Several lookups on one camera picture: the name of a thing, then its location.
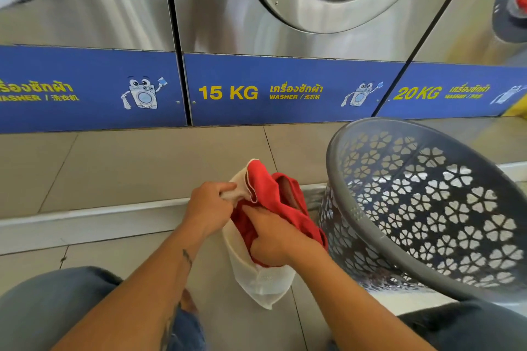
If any person's left hand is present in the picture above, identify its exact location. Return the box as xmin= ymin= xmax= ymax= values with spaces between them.
xmin=184 ymin=181 xmax=239 ymax=237

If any person's right hand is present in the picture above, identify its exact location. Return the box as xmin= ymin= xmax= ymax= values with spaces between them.
xmin=242 ymin=205 xmax=322 ymax=268

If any red garment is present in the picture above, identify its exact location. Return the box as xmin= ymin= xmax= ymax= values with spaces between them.
xmin=229 ymin=159 xmax=329 ymax=269

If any white mesh laundry bag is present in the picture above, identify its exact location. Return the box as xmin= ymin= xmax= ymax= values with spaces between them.
xmin=220 ymin=158 xmax=298 ymax=310

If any person's right forearm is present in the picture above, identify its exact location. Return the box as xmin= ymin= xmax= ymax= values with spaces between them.
xmin=283 ymin=241 xmax=438 ymax=351

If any person's left forearm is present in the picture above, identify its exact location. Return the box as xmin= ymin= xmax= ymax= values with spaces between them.
xmin=51 ymin=223 xmax=225 ymax=351

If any blue washer label panel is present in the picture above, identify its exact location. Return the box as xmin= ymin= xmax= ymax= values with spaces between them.
xmin=183 ymin=53 xmax=406 ymax=128
xmin=0 ymin=45 xmax=188 ymax=134
xmin=375 ymin=62 xmax=527 ymax=119

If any grey perforated laundry basket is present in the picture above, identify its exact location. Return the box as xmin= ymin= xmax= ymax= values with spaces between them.
xmin=317 ymin=117 xmax=527 ymax=307

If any stainless steel washing machine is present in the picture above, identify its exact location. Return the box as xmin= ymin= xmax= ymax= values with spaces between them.
xmin=375 ymin=0 xmax=527 ymax=119
xmin=0 ymin=0 xmax=189 ymax=134
xmin=166 ymin=0 xmax=483 ymax=128

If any person's left leg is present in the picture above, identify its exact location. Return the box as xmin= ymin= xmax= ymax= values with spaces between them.
xmin=0 ymin=266 xmax=208 ymax=351

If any person's leg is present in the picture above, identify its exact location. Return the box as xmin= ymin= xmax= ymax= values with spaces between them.
xmin=0 ymin=266 xmax=208 ymax=351
xmin=327 ymin=298 xmax=527 ymax=351

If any person's right leg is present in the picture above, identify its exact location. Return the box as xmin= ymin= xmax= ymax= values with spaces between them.
xmin=327 ymin=298 xmax=527 ymax=351

